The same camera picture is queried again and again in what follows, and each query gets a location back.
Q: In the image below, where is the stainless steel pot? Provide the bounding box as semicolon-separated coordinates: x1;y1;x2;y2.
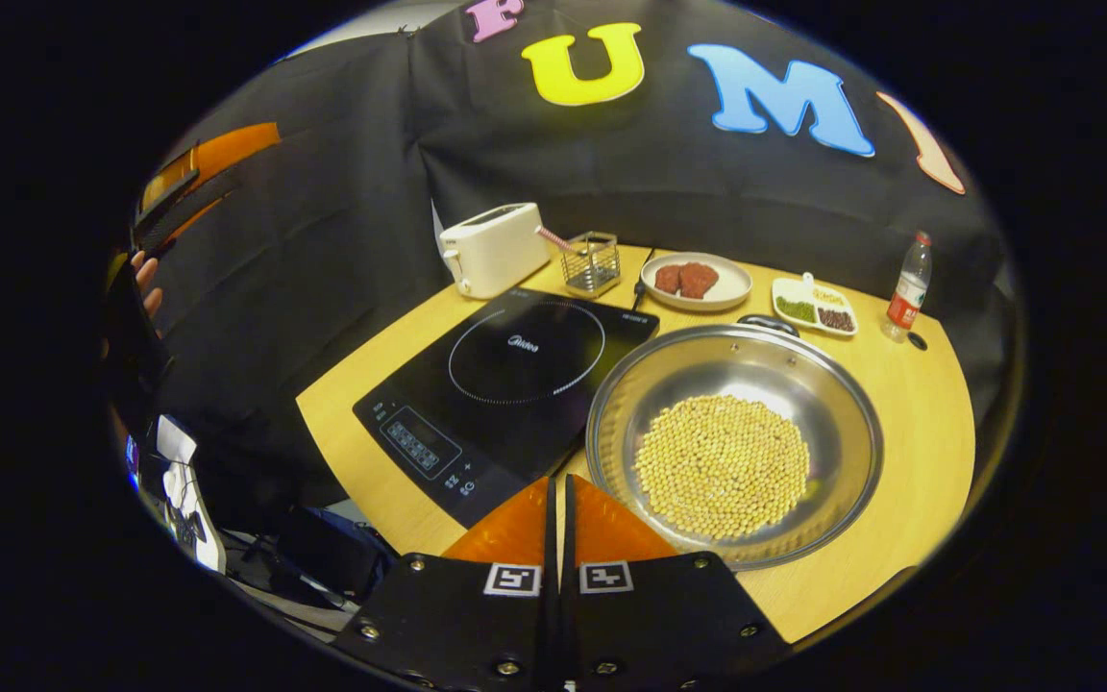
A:
584;314;885;572

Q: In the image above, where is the clear bottle with red label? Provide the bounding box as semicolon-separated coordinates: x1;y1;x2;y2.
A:
880;231;934;344

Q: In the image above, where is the dark bag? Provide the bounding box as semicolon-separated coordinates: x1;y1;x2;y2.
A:
227;505;396;616

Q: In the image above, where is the white round plate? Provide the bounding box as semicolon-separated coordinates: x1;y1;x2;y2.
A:
640;252;754;312

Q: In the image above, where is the black induction cooktop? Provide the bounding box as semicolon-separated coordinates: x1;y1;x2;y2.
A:
353;286;660;529

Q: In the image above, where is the white divided bean dish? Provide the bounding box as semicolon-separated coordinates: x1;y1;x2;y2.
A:
771;272;859;337

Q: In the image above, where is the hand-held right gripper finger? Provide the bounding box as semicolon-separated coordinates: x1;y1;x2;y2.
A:
332;476;559;692
563;474;795;692

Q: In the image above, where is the wire mesh basket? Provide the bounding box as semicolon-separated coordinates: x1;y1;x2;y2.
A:
560;231;622;297

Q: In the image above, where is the white toaster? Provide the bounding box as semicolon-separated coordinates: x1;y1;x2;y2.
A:
438;202;553;300

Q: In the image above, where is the pile of yellow soybeans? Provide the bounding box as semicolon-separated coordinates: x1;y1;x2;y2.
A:
633;394;812;541

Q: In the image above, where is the white paper sheet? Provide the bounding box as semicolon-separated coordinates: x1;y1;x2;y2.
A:
126;413;228;575

